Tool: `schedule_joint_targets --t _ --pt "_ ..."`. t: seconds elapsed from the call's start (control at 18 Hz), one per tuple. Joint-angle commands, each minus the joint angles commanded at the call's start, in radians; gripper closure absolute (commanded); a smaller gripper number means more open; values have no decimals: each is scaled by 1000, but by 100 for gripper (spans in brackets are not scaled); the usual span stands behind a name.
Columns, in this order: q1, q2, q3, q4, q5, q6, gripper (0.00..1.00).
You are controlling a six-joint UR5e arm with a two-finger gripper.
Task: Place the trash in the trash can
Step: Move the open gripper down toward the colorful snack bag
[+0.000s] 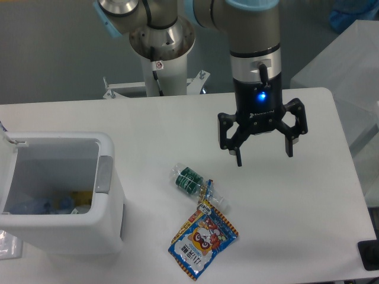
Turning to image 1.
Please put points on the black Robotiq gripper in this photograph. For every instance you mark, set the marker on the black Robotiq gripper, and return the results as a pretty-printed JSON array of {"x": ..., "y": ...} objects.
[{"x": 259, "y": 103}]

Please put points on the clear bottle green label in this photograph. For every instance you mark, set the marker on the clear bottle green label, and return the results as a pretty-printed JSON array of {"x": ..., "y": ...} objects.
[{"x": 197, "y": 187}]

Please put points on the blue orange snack bag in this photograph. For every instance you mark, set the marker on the blue orange snack bag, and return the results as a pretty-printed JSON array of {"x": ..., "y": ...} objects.
[{"x": 205, "y": 234}]

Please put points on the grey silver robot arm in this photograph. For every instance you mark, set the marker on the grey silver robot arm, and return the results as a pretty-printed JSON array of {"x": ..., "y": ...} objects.
[{"x": 252, "y": 29}]

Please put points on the yellow trash in can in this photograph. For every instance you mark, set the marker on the yellow trash in can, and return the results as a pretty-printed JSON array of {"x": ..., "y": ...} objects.
[{"x": 82, "y": 197}]

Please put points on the white plastic trash can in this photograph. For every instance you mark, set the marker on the white plastic trash can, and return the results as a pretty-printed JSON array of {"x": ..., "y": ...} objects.
[{"x": 39, "y": 170}]

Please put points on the clear plastic sheet under can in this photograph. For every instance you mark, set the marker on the clear plastic sheet under can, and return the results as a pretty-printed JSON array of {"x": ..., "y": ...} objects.
[{"x": 11, "y": 246}]

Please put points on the translucent plastic box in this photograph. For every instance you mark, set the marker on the translucent plastic box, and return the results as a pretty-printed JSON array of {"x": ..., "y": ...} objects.
[{"x": 348, "y": 67}]

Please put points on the blue object top right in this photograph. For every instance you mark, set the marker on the blue object top right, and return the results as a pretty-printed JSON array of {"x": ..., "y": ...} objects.
[{"x": 345, "y": 13}]

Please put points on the black device at table edge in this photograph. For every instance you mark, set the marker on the black device at table edge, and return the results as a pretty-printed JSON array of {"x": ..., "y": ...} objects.
[{"x": 368, "y": 250}]

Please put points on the white pedestal base bracket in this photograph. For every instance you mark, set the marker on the white pedestal base bracket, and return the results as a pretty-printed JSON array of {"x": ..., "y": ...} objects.
[{"x": 195, "y": 86}]

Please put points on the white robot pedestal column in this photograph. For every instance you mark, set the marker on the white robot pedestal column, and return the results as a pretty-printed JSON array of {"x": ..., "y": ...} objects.
[{"x": 163, "y": 55}]

